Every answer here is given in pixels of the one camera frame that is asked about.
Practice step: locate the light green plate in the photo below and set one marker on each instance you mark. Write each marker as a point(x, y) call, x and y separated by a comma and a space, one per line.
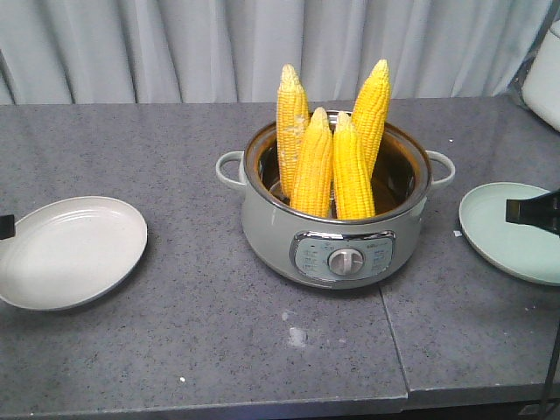
point(526, 252)

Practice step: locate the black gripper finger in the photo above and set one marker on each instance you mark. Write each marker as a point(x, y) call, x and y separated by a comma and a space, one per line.
point(539, 212)
point(7, 226)

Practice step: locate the corn cob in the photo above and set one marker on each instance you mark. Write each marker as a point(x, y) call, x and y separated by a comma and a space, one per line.
point(370, 111)
point(292, 119)
point(313, 177)
point(351, 179)

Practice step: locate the white rice cooker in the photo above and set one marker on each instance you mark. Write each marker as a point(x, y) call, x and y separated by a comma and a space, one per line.
point(541, 89)

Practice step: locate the grey curtain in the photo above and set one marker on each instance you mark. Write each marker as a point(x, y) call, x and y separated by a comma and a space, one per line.
point(74, 52)

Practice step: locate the pale green electric pot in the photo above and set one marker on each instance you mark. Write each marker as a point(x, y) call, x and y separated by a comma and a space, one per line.
point(331, 253)

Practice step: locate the cream white plate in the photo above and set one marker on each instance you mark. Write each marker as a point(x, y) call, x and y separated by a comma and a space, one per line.
point(71, 252)

